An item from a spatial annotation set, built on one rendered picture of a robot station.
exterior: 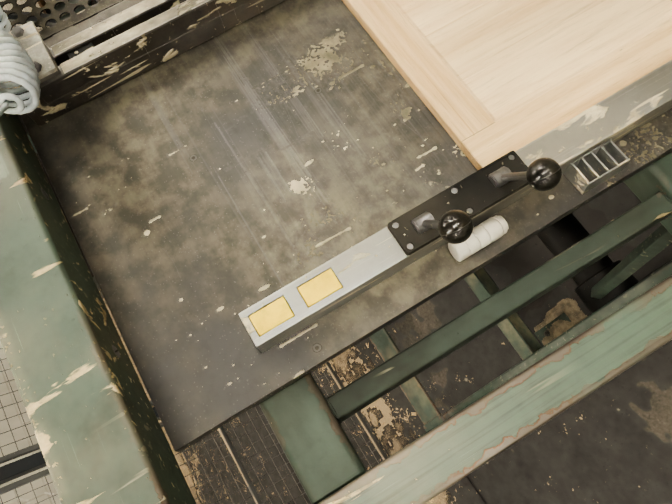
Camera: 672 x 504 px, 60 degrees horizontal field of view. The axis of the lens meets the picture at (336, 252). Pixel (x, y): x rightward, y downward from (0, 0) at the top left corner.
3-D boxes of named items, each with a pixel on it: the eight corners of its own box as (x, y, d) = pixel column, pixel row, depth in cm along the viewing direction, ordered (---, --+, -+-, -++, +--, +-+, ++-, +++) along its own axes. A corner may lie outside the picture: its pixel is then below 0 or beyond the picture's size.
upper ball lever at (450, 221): (439, 228, 75) (484, 234, 62) (414, 242, 75) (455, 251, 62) (425, 202, 75) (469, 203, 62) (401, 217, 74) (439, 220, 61)
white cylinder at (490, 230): (458, 265, 77) (507, 235, 78) (461, 257, 74) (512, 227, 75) (445, 247, 78) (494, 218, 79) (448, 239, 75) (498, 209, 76)
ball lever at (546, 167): (514, 183, 77) (574, 180, 64) (490, 197, 76) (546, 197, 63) (501, 158, 76) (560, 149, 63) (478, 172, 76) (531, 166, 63)
